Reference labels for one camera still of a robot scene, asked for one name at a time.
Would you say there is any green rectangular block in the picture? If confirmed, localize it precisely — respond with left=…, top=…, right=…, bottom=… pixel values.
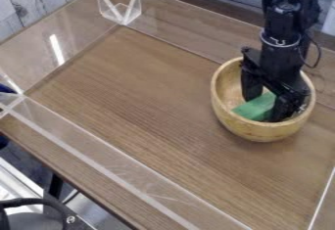
left=233, top=92, right=277, bottom=121

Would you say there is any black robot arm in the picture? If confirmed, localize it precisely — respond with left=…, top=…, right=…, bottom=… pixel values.
left=241, top=0, right=321, bottom=122

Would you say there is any clear acrylic enclosure wall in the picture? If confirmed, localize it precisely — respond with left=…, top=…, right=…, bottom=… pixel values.
left=0, top=0, right=335, bottom=230

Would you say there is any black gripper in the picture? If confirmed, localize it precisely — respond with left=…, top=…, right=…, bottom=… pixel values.
left=241, top=31, right=310, bottom=122

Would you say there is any black cable bottom left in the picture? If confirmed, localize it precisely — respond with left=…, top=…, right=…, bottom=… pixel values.
left=0, top=198, right=67, bottom=230

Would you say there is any black table leg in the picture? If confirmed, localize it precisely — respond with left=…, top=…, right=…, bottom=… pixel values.
left=49, top=174, right=65, bottom=199

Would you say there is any blue object at left edge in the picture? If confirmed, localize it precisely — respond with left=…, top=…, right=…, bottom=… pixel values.
left=0, top=82, right=19, bottom=150

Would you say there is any brown wooden bowl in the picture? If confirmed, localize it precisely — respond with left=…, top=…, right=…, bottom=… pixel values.
left=211, top=57, right=317, bottom=143

